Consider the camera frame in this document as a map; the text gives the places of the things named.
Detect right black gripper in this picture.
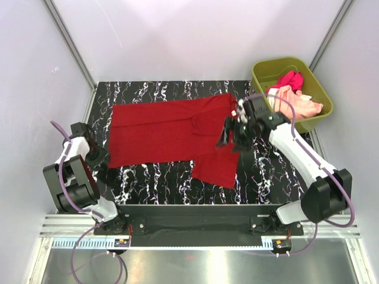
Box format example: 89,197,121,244
216,117,257,154

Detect red t-shirt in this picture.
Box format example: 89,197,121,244
108,93,239,189

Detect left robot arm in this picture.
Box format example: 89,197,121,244
43,121,128,234

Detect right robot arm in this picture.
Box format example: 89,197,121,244
217,94,355,235

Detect black marble pattern mat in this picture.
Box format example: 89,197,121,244
84,80,306,205

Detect olive green plastic bin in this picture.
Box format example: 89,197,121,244
250,57,333,134

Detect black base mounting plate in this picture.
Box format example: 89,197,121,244
119,205,304,236

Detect pink peach t-shirt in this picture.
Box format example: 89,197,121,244
268,85,323,121

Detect magenta t-shirt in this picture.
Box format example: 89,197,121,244
277,70,304,91

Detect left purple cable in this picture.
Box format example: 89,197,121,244
50,120,104,220

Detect purple cable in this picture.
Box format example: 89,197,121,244
245,93,356,228
50,120,104,220

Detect aluminium frame rail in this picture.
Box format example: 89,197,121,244
40,215,361,238

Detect white slotted cable duct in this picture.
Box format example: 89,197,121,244
52,236,293,251

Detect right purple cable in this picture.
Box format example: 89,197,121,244
245,93,356,228

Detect left aluminium corner post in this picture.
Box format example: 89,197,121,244
42,0,97,92

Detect aluminium corner post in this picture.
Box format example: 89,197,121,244
309,0,356,72
42,0,97,92

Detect right aluminium corner post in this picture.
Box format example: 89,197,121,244
309,0,356,72

